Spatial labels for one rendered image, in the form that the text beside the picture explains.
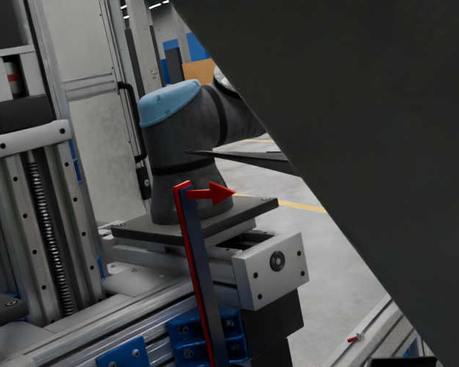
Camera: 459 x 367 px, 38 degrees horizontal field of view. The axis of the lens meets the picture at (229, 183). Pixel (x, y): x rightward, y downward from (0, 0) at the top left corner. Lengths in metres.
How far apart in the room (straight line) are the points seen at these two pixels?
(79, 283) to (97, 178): 1.42
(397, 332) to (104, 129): 1.73
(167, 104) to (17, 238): 0.33
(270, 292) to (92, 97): 1.63
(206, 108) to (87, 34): 1.50
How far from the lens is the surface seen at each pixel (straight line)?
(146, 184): 2.73
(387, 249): 0.16
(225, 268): 1.10
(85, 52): 2.62
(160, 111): 1.15
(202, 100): 1.18
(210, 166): 1.19
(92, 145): 2.57
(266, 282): 1.10
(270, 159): 0.46
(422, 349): 1.24
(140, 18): 11.63
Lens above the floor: 1.31
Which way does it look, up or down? 11 degrees down
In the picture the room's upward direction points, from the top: 11 degrees counter-clockwise
